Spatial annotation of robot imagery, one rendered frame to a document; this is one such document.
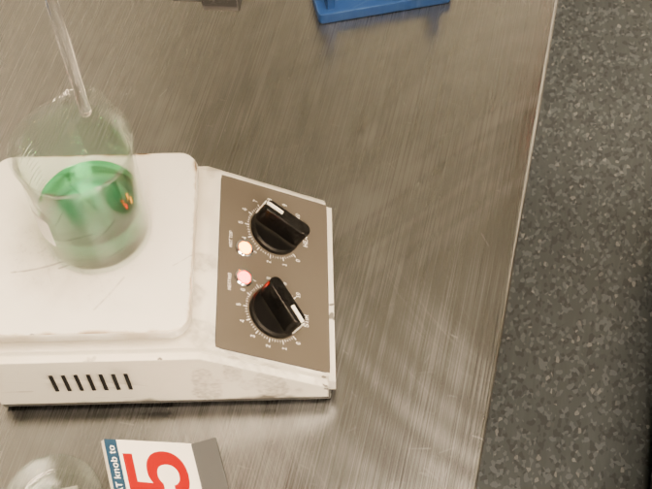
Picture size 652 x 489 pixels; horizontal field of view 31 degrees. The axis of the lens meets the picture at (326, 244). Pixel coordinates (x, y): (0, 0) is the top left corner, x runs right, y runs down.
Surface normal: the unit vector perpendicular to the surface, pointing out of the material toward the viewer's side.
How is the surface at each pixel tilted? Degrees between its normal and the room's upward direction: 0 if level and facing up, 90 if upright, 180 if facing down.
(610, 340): 0
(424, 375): 0
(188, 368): 90
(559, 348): 0
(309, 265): 30
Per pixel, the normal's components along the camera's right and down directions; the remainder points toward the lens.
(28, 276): -0.02, -0.54
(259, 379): 0.02, 0.84
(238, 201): 0.48, -0.48
